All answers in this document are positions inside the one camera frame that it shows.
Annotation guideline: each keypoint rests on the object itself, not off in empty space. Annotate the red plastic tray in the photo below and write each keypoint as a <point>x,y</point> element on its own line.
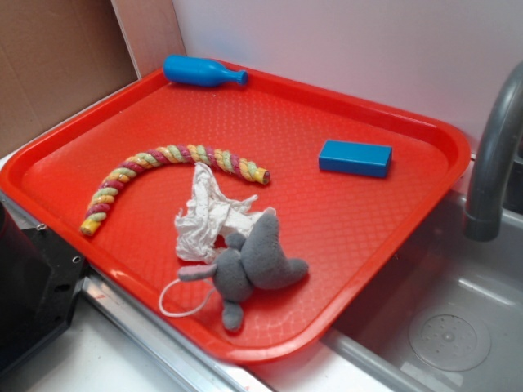
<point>345,226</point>

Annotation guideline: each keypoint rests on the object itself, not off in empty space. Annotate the blue toy bottle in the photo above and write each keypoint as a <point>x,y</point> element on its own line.
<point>201,72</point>

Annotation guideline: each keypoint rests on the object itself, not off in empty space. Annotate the grey plastic sink basin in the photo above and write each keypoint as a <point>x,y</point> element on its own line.
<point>444,313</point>

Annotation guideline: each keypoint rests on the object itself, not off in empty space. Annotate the grey plush elephant toy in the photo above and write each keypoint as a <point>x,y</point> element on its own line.
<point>248,262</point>

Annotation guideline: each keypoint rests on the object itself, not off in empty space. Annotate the crumpled white paper towel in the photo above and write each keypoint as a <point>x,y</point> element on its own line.
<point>209,214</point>

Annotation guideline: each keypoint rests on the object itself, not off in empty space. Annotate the grey sink faucet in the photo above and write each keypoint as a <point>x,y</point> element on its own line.
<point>496,182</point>

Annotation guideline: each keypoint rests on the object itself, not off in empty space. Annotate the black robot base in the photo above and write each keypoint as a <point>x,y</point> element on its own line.
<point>41,277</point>

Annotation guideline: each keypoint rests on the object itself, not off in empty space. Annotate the blue rectangular block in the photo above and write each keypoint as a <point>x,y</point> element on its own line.
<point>355,158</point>

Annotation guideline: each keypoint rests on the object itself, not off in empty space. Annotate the brown cardboard panel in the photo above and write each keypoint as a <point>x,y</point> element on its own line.
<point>57,58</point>

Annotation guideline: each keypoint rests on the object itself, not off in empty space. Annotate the multicolour braided rope toy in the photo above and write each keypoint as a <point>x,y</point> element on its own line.
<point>128,170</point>

